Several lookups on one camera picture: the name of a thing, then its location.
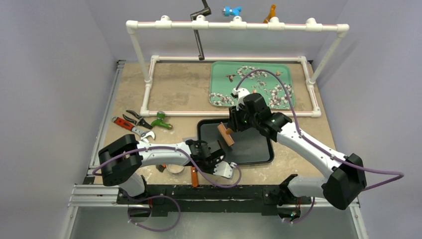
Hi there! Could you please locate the wooden double-ended rolling pin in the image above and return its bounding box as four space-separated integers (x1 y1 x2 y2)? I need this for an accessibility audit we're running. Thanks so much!
217 122 234 147

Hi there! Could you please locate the black baking tray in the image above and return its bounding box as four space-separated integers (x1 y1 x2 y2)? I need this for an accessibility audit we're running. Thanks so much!
197 119 274 165

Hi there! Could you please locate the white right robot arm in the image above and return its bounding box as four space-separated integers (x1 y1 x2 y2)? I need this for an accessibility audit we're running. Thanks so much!
226 88 367 210

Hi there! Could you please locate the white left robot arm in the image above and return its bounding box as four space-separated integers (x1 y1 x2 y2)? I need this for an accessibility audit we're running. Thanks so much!
93 134 233 204

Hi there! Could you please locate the small orange black brush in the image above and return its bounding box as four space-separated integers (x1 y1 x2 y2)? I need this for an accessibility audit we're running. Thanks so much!
155 165 166 173

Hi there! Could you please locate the green floral tray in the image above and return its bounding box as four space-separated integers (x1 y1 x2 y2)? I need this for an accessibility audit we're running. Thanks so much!
209 61 296 110

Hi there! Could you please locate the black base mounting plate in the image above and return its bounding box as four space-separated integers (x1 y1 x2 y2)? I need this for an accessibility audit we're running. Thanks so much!
116 185 312 219

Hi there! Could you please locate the blue plastic toy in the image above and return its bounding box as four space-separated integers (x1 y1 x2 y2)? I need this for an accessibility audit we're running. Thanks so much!
221 6 242 16

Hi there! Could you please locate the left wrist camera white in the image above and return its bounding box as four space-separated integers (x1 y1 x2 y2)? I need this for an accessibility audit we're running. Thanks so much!
212 161 237 179

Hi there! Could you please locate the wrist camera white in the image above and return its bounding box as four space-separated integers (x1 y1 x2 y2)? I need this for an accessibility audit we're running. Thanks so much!
212 161 237 179
231 87 250 111

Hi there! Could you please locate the metal scraper orange handle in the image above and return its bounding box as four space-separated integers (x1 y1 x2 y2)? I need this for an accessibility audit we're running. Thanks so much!
183 135 201 188

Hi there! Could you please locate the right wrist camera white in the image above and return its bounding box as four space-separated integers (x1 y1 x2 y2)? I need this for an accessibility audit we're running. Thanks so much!
231 87 250 111

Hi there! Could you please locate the round metal cutter ring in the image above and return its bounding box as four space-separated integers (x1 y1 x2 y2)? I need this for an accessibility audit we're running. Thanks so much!
166 164 185 175

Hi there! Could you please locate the white PVC pipe frame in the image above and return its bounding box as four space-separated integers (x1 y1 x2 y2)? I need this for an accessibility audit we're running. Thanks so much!
125 15 350 118

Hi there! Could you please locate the red handled adjustable wrench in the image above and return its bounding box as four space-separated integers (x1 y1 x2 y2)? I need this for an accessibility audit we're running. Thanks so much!
111 117 156 143

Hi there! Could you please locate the black hanging crank handle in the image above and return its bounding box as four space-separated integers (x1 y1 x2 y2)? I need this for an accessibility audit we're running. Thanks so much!
190 0 212 61

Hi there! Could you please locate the aluminium rail frame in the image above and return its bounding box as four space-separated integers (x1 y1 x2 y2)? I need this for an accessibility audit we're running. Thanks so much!
59 59 370 239

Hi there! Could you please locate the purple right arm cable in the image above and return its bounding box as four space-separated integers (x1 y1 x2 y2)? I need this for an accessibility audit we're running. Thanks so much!
235 69 405 225

